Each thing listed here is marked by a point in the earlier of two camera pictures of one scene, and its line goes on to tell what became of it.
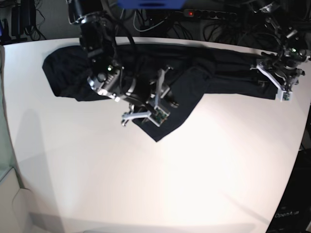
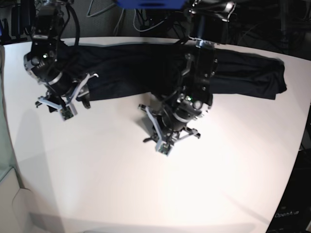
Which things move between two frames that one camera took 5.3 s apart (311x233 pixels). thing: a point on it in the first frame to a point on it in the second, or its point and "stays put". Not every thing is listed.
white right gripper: (283, 95) to (163, 145)
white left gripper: (158, 114) to (67, 110)
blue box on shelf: (151, 4) stays put
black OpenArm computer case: (292, 214) stays put
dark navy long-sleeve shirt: (185, 77) stays put
